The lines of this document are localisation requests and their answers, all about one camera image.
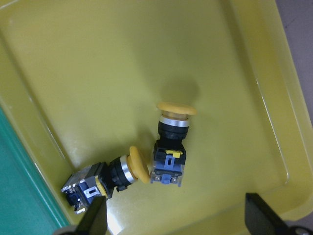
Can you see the yellow push button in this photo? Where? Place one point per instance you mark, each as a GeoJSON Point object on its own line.
{"type": "Point", "coordinates": [102, 179]}
{"type": "Point", "coordinates": [169, 154]}

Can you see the yellow plastic tray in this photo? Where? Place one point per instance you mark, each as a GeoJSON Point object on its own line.
{"type": "Point", "coordinates": [80, 81]}

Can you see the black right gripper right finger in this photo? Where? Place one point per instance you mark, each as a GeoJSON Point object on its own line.
{"type": "Point", "coordinates": [261, 219]}

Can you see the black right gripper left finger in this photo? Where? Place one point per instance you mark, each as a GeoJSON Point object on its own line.
{"type": "Point", "coordinates": [94, 221]}

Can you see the green plastic tray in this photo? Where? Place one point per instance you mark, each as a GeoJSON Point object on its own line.
{"type": "Point", "coordinates": [27, 206]}

